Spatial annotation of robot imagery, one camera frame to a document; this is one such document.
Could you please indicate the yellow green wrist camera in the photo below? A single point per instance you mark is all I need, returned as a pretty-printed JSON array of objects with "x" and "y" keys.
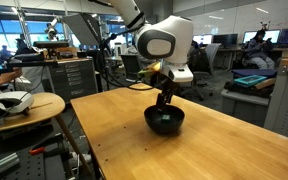
[{"x": 150, "y": 70}]

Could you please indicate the white VR headset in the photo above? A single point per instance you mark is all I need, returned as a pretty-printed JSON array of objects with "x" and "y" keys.
[{"x": 14, "y": 99}]

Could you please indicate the round wooden stool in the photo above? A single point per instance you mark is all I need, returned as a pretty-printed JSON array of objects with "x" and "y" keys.
[{"x": 47, "y": 104}]

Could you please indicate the grey pegboard drawer cabinet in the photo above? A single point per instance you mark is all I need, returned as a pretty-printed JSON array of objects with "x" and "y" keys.
[{"x": 287, "y": 103}]

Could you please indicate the grey labelled drawer cabinet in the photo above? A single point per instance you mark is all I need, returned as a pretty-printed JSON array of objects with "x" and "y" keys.
[{"x": 72, "y": 78}]

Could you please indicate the brown cardboard block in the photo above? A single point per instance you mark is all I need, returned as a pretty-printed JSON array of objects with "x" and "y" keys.
[{"x": 265, "y": 83}]

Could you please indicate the black stereo camera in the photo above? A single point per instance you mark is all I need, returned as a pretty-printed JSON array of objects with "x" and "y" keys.
[{"x": 50, "y": 44}]

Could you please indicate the dark office chair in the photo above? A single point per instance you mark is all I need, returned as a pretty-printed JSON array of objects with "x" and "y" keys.
[{"x": 130, "y": 66}]

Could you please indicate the black tray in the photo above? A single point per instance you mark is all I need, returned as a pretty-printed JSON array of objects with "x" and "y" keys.
[{"x": 240, "y": 90}]

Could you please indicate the black clamp orange tips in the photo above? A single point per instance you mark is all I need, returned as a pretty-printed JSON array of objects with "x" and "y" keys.
[{"x": 37, "y": 150}]

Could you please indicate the small tripod gadget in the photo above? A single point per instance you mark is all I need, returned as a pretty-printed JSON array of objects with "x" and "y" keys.
[{"x": 265, "y": 25}]

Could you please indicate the grey softbox panel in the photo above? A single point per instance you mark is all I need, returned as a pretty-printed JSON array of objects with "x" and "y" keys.
[{"x": 84, "y": 28}]

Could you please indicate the dark blue flat case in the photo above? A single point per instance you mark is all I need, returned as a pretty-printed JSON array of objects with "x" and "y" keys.
[{"x": 254, "y": 72}]

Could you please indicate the seated person purple jacket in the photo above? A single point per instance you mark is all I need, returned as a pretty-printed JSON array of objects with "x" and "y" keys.
[{"x": 257, "y": 50}]

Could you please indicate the black perforated breadboard table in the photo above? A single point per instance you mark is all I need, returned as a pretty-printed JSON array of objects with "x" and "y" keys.
[{"x": 34, "y": 166}]

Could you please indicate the teal rectangular frame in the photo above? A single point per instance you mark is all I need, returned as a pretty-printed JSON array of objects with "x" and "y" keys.
[{"x": 250, "y": 80}]

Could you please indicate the distant person silhouette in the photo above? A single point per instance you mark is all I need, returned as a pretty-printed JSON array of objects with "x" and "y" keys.
[{"x": 5, "y": 52}]

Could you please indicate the grey mesh office chair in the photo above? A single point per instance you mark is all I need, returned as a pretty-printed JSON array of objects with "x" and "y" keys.
[{"x": 205, "y": 63}]

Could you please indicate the grey plastic storage bin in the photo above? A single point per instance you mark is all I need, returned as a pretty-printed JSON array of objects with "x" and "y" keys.
[{"x": 244, "y": 106}]

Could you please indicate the black bowl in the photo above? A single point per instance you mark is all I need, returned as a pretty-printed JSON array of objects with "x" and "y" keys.
[{"x": 155, "y": 123}]

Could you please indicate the operator bare hand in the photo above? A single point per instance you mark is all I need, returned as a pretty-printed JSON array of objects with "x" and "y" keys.
[{"x": 7, "y": 77}]

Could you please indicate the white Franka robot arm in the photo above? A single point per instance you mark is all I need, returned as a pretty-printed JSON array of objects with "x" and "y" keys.
[{"x": 170, "y": 36}]

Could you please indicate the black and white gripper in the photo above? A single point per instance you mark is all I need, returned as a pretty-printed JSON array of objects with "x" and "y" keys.
[{"x": 180, "y": 73}]

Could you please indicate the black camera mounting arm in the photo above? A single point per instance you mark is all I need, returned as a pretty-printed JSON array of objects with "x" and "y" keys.
[{"x": 27, "y": 62}]

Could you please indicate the aluminium extrusion bar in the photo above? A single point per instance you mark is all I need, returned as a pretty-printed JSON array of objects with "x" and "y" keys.
[{"x": 0, "y": 165}]

